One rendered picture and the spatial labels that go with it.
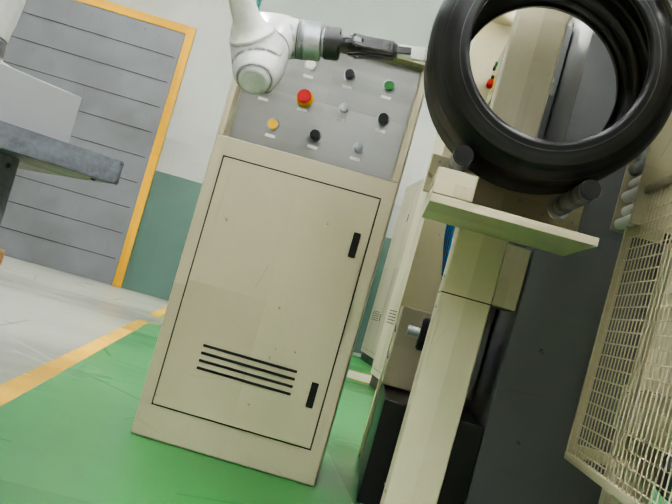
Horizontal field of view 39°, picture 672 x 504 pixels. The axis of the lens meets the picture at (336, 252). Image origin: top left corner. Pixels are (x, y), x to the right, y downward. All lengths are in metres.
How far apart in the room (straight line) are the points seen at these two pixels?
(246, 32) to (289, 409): 1.15
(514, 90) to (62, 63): 9.19
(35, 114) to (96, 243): 9.46
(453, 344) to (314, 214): 0.61
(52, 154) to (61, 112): 0.09
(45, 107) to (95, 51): 9.72
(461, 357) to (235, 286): 0.72
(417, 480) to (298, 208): 0.85
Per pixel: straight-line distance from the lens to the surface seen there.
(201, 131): 11.08
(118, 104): 11.16
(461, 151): 2.05
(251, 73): 2.00
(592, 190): 2.08
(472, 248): 2.40
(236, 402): 2.74
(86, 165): 1.56
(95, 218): 11.05
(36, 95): 1.59
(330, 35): 2.18
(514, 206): 2.40
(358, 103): 2.82
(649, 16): 2.19
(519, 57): 2.50
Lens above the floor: 0.53
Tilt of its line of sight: 3 degrees up
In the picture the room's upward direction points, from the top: 16 degrees clockwise
